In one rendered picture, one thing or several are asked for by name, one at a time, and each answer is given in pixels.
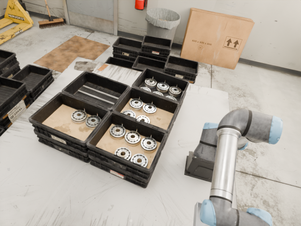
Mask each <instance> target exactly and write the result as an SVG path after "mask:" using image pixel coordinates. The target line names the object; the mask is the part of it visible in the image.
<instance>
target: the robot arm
mask: <svg viewBox="0 0 301 226"><path fill-rule="evenodd" d="M282 131H283V121H282V119H281V118H279V117H276V116H274V115H273V116H272V115H268V114H264V113H259V112H255V111H252V110H247V109H235V110H233V111H231V112H229V113H227V114H226V115H225V116H224V117H223V118H222V119H221V121H220V122H219V123H212V122H206V123H205V124H204V127H203V129H202V134H201V138H200V141H199V144H198V146H197V147H196V148H195V150H194V153H193V154H194V155H195V156H197V157H199V158H202V159H204V160H207V161H212V162H215V164H214V170H213V176H212V182H211V191H210V197H209V200H207V199H205V200H204V201H203V202H202V205H201V209H200V220H201V222H202V223H204V224H207V225H209V226H272V217H271V215H270V214H269V213H268V212H267V211H265V210H262V209H257V208H247V211H246V212H244V211H240V210H238V209H234V208H232V200H233V190H234V180H235V171H236V160H237V150H244V149H245V148H246V147H247V145H248V143H249V142H253V143H261V142H265V143H268V144H277V143H278V141H279V139H280V137H281V135H282Z"/></svg>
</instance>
